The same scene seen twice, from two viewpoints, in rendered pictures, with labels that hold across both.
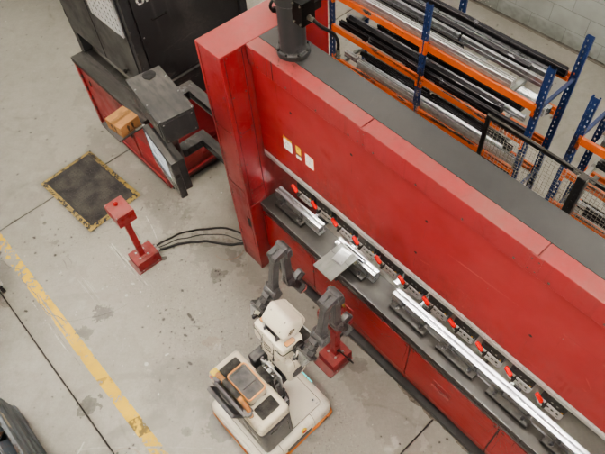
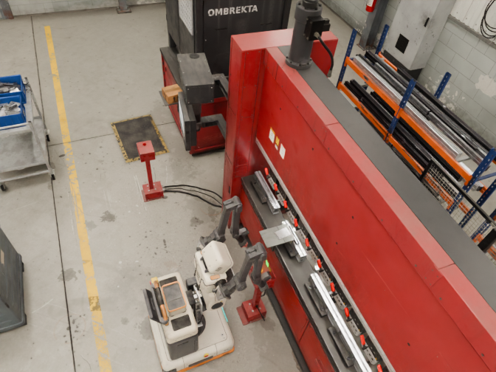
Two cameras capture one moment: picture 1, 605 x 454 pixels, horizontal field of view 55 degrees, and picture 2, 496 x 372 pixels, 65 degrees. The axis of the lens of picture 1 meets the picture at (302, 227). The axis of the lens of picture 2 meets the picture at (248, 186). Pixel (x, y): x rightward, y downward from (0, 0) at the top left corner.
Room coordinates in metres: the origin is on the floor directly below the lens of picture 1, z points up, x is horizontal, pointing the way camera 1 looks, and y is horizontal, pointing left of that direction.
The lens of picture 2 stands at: (0.14, -0.27, 3.80)
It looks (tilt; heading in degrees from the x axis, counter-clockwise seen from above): 48 degrees down; 10
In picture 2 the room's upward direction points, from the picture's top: 7 degrees clockwise
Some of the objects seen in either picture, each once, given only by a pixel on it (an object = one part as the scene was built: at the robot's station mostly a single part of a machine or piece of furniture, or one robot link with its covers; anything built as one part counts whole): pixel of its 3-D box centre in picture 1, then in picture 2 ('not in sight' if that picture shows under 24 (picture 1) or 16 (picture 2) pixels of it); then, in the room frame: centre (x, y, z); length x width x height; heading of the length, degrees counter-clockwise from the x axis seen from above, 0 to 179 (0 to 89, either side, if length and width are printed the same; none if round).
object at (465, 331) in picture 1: (467, 326); (359, 320); (1.45, -0.91, 1.26); 0.15 x 0.09 x 0.17; 37
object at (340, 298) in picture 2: (441, 304); (344, 294); (1.61, -0.79, 1.26); 0.15 x 0.09 x 0.17; 37
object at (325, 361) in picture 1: (332, 357); (251, 310); (1.84, -0.15, 0.06); 0.25 x 0.20 x 0.12; 128
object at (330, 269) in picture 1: (335, 261); (276, 235); (2.14, -0.21, 1.00); 0.26 x 0.18 x 0.01; 127
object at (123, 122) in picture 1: (121, 120); (172, 92); (3.69, 1.43, 1.04); 0.30 x 0.26 x 0.12; 39
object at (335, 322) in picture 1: (335, 310); (257, 265); (1.56, -0.15, 1.40); 0.11 x 0.06 x 0.43; 39
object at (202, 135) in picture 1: (206, 153); (216, 129); (3.10, 0.68, 1.18); 0.40 x 0.24 x 0.07; 37
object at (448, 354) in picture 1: (456, 360); (340, 346); (1.39, -0.89, 0.89); 0.30 x 0.05 x 0.03; 37
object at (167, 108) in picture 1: (174, 139); (195, 108); (2.93, 0.84, 1.53); 0.51 x 0.25 x 0.85; 30
